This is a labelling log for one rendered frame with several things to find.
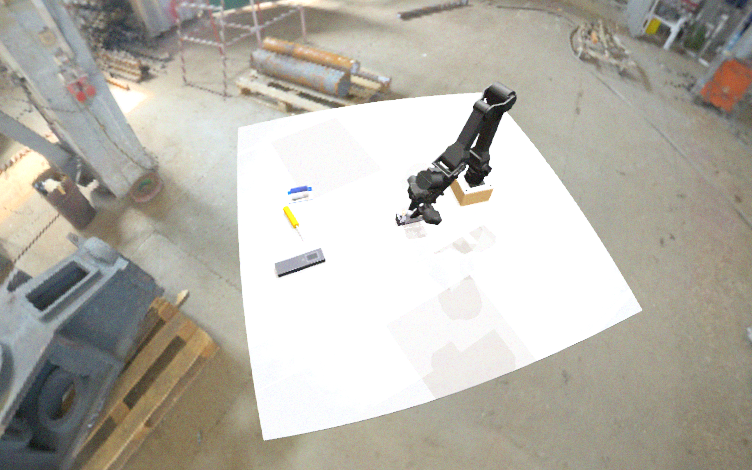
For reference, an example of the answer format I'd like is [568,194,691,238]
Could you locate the black rectangular bar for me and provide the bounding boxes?
[274,247,327,278]

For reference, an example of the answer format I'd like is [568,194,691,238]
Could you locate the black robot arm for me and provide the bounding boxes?
[407,81,517,204]

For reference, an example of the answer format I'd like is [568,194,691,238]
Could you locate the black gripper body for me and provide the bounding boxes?
[407,175,444,225]

